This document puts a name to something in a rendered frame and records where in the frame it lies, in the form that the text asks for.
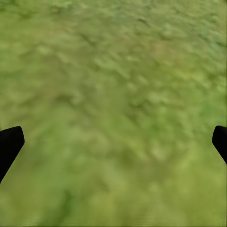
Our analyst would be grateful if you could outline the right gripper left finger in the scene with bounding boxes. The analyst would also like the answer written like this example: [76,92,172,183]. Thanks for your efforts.
[0,126,25,182]

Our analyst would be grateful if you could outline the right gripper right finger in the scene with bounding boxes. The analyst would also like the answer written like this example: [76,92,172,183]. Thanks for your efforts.
[212,126,227,164]

